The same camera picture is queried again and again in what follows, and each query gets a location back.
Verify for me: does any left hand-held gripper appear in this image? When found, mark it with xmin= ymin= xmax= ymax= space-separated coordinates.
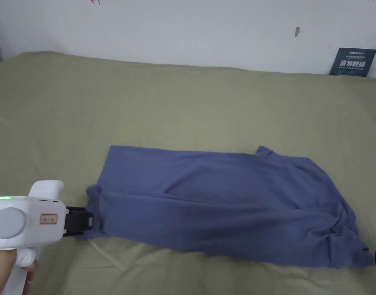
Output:
xmin=0 ymin=180 xmax=95 ymax=268

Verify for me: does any dark blue shirt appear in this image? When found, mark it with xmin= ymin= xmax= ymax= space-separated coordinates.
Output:
xmin=75 ymin=145 xmax=375 ymax=272

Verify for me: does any person's left hand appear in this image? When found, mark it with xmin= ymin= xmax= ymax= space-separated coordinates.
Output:
xmin=0 ymin=249 xmax=40 ymax=295

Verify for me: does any bed with pale green sheet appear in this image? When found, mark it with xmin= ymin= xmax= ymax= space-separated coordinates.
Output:
xmin=0 ymin=50 xmax=376 ymax=295

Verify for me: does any dark blue printed card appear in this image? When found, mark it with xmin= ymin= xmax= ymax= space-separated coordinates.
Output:
xmin=329 ymin=47 xmax=376 ymax=78

